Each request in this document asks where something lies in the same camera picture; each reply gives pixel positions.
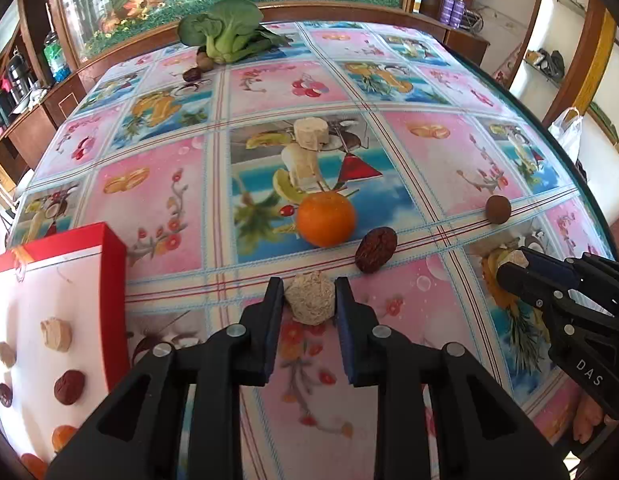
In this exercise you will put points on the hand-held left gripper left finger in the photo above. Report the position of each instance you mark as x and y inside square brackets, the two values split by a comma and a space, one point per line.
[272, 332]

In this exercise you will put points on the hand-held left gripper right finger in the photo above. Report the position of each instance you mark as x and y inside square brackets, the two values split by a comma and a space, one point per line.
[347, 332]

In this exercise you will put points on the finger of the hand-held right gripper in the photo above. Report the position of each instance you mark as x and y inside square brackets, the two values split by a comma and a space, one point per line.
[554, 267]
[527, 285]

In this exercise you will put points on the beige yam piece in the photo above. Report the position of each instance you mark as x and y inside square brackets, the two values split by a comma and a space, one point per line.
[55, 334]
[3, 355]
[512, 258]

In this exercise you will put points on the beige fibrous ball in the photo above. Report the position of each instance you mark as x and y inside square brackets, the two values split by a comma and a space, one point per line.
[312, 301]

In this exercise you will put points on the wrinkled red date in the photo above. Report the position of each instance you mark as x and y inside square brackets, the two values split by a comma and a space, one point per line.
[4, 394]
[375, 249]
[69, 386]

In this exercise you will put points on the red and white box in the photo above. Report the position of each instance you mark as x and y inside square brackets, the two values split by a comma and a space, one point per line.
[49, 310]

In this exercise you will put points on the small orange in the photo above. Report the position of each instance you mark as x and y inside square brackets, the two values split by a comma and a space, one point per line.
[64, 436]
[34, 466]

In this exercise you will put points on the person's right hand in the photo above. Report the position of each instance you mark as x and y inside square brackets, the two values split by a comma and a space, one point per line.
[592, 420]

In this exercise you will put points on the brown fuzzy round fruit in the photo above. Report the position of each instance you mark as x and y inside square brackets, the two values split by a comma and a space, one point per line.
[498, 208]

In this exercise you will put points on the large orange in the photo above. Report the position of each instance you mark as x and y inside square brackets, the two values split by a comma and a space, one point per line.
[326, 219]

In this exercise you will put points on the white plastic bag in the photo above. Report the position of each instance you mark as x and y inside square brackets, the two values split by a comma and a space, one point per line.
[567, 132]

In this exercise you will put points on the cream yam chunk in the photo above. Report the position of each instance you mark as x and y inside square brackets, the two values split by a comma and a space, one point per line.
[309, 132]

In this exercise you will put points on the fruit print tablecloth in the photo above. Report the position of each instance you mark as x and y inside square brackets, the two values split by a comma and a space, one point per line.
[339, 125]

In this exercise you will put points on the wooden side cabinet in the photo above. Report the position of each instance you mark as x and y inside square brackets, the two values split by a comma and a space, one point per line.
[464, 42]

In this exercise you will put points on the small dark date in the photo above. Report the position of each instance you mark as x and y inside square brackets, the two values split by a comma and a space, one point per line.
[191, 75]

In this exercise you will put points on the purple bottle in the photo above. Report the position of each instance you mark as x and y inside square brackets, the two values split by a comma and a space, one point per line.
[458, 11]
[447, 8]

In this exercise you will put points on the small brown walnut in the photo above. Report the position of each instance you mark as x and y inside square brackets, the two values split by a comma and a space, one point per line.
[205, 62]

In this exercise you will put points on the green bok choy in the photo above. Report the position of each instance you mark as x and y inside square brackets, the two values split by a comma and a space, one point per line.
[224, 35]

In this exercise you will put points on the wooden counter shelf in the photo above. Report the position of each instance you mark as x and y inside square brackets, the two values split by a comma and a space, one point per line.
[29, 120]

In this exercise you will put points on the clear water bottle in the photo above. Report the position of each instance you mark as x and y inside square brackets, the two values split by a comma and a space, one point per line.
[54, 55]

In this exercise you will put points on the dark thermos jug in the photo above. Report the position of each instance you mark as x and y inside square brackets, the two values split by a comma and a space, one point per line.
[17, 76]

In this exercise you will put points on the dark clutter on wall shelf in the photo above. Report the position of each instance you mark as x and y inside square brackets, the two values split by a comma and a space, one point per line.
[549, 62]

